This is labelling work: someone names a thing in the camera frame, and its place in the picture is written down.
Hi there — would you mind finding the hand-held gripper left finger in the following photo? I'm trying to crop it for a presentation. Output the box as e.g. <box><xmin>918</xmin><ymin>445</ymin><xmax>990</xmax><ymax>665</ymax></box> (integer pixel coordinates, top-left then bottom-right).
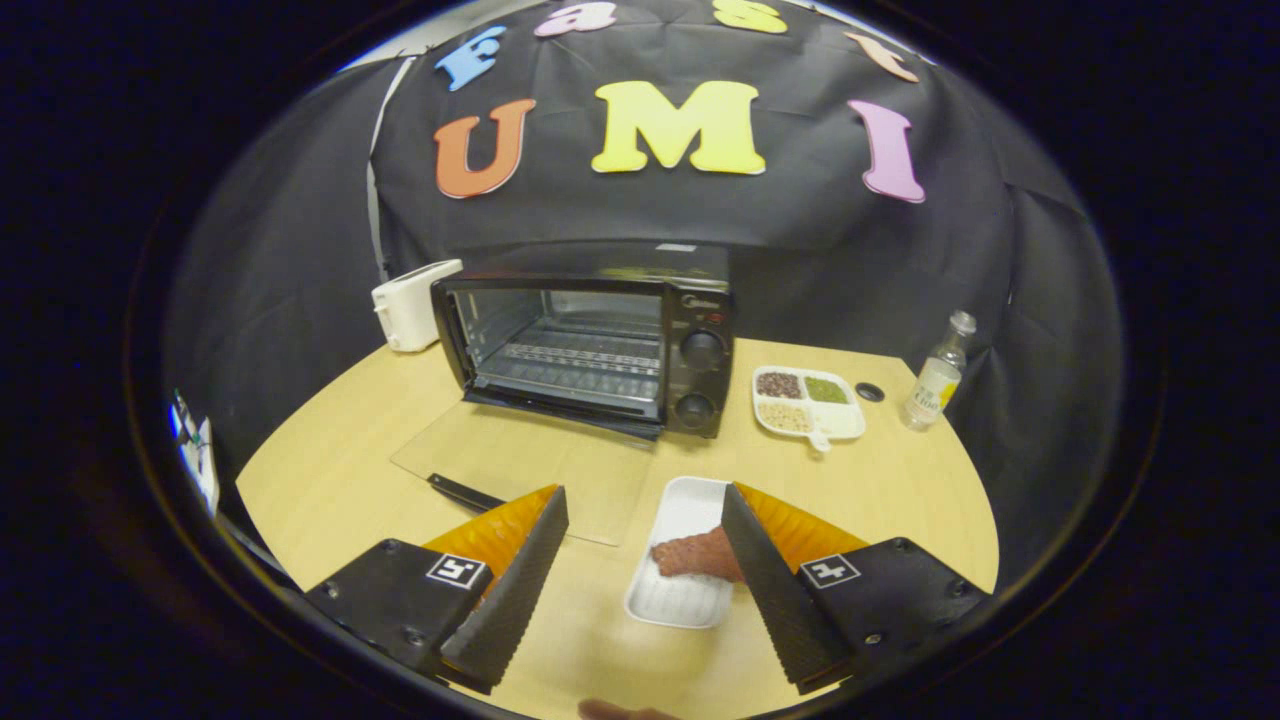
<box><xmin>305</xmin><ymin>484</ymin><xmax>569</xmax><ymax>696</ymax></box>

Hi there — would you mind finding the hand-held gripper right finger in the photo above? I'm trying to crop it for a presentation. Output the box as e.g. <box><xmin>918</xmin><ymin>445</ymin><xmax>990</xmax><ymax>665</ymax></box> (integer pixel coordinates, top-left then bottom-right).
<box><xmin>720</xmin><ymin>482</ymin><xmax>993</xmax><ymax>698</ymax></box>

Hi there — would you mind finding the red meat slice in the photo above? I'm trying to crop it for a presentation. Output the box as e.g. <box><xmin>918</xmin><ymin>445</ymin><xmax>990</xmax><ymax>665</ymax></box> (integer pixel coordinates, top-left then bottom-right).
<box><xmin>651</xmin><ymin>527</ymin><xmax>746</xmax><ymax>584</ymax></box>

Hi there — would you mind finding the black toaster oven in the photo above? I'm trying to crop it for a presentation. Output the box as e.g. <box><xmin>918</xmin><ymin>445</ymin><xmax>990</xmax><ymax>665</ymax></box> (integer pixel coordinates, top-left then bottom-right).
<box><xmin>390</xmin><ymin>240</ymin><xmax>738</xmax><ymax>547</ymax></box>

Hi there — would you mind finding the white rectangular food tray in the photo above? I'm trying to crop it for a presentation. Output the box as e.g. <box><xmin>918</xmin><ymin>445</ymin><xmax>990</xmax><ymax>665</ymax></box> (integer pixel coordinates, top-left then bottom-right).
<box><xmin>624</xmin><ymin>476</ymin><xmax>741</xmax><ymax>630</ymax></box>

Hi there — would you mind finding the white bread toaster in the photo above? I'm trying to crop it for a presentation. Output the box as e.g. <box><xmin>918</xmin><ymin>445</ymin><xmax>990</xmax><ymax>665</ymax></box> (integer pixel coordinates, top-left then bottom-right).
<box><xmin>371</xmin><ymin>259</ymin><xmax>465</xmax><ymax>353</ymax></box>

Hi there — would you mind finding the white divided spice plate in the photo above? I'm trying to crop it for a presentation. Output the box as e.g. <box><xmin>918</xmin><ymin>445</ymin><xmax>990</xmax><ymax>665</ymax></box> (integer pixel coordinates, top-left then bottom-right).
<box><xmin>752</xmin><ymin>366</ymin><xmax>867</xmax><ymax>453</ymax></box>

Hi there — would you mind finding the small clear glass bottle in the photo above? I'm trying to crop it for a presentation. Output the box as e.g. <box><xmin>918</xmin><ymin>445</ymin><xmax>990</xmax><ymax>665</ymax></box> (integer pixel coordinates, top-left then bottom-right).
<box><xmin>902</xmin><ymin>310</ymin><xmax>978</xmax><ymax>432</ymax></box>

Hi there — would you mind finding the oven wire rack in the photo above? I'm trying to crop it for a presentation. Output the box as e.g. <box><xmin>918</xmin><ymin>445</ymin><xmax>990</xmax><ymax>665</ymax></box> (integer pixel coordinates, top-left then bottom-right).
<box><xmin>478</xmin><ymin>318</ymin><xmax>665</xmax><ymax>406</ymax></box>

